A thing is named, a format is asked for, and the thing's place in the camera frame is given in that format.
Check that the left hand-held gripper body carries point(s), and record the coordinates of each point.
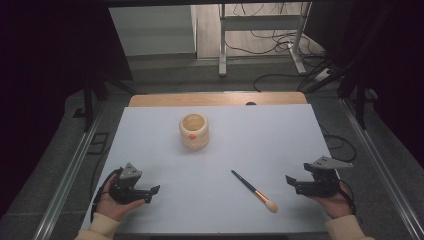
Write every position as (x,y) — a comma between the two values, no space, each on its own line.
(128,175)

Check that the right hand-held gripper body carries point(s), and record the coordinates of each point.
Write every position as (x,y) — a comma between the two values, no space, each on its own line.
(323,181)

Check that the cream ceramic cup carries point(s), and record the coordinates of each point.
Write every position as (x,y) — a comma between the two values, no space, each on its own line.
(195,140)

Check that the person's right hand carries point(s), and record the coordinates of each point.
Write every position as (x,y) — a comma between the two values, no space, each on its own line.
(338,205)

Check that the person's left hand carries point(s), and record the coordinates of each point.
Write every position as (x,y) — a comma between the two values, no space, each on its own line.
(108,208)

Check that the white table mat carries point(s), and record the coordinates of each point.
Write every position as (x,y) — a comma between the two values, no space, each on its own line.
(213,206)

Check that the black metal stand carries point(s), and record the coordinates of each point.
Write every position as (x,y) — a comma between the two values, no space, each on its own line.
(360,106)
(88,106)

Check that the black table grommet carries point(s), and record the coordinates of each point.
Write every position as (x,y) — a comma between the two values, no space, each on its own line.
(251,103)

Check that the wooden table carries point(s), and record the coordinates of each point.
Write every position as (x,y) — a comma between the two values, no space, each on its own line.
(200,99)

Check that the white power strip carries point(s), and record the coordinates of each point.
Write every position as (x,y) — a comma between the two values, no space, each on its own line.
(322,75)

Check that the dark curtain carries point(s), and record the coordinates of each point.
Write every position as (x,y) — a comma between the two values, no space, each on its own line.
(40,66)
(396,66)

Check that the white cabinet panel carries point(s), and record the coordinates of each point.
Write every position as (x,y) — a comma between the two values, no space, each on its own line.
(153,30)

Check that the aluminium floor rail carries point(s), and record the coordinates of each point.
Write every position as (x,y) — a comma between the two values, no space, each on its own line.
(383,166)
(66,180)

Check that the grey metal desk frame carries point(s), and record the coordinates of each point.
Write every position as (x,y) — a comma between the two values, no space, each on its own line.
(260,23)

